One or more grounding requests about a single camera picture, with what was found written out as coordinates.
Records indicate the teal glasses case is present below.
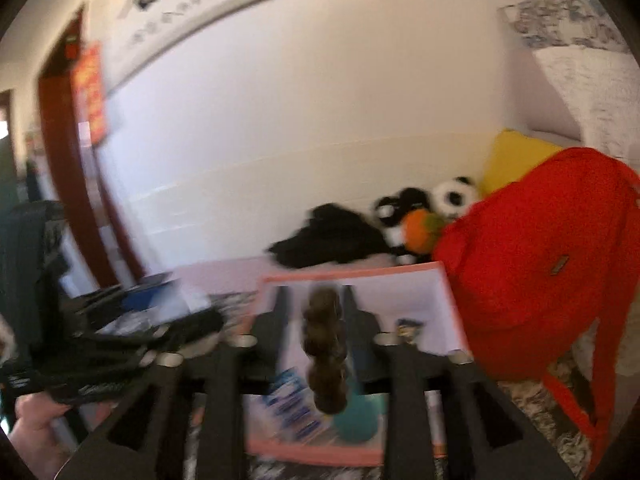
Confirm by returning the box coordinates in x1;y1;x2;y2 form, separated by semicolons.
332;377;385;445

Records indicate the brown wooden bead bracelet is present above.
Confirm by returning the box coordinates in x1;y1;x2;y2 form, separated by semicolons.
301;286;350;416

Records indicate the dark green picture card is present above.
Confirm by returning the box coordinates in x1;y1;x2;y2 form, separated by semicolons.
396;318;424;347

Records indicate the person's left hand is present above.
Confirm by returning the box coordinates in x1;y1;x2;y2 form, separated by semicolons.
8;391;114;480

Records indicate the blue white packet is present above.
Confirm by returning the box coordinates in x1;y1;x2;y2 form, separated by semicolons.
260;368;326;443

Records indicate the pink cardboard box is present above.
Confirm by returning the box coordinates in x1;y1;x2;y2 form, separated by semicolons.
245;262;468;468

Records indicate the red backpack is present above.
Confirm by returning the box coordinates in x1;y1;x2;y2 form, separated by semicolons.
433;148;639;463

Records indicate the black cloth on bed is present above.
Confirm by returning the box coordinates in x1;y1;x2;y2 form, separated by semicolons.
266;203;390;269

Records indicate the panda plush toy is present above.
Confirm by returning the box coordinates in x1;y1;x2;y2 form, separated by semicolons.
372;176;480;266

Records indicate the red door banner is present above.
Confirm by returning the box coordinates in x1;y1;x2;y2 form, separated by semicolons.
70;41;108;146

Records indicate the yellow pillow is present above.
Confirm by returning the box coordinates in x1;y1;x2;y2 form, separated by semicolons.
478;129;562;197

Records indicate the brown wooden door frame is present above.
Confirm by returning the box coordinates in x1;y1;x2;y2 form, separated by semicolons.
38;6;145;288

